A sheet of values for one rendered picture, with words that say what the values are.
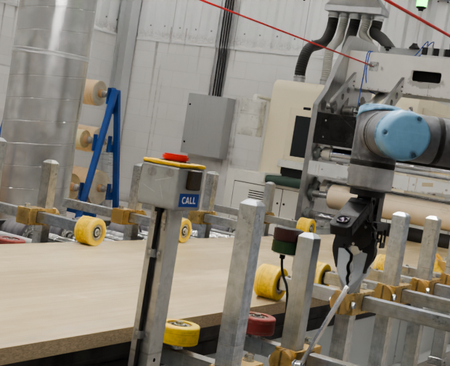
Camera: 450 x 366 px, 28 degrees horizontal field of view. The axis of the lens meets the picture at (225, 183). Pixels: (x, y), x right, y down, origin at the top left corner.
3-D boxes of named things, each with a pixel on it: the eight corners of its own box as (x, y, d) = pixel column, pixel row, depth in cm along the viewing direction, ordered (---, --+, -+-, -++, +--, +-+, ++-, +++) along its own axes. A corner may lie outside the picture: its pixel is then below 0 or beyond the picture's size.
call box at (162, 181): (199, 216, 139) (206, 165, 139) (173, 215, 133) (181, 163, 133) (162, 208, 143) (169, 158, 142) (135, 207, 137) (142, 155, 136)
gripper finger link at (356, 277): (371, 295, 185) (378, 250, 185) (359, 298, 180) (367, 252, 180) (357, 292, 187) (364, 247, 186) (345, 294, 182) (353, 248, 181)
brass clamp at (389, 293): (411, 303, 231) (414, 284, 231) (391, 308, 220) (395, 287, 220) (388, 298, 235) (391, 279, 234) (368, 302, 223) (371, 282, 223)
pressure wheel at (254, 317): (274, 369, 194) (283, 316, 193) (256, 374, 187) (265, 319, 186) (242, 359, 198) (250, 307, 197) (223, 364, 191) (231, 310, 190)
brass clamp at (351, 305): (374, 312, 210) (377, 290, 210) (350, 317, 199) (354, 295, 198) (349, 306, 213) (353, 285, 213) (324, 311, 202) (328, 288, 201)
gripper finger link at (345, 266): (357, 292, 187) (364, 247, 186) (345, 294, 182) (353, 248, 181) (343, 288, 188) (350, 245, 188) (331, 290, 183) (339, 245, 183)
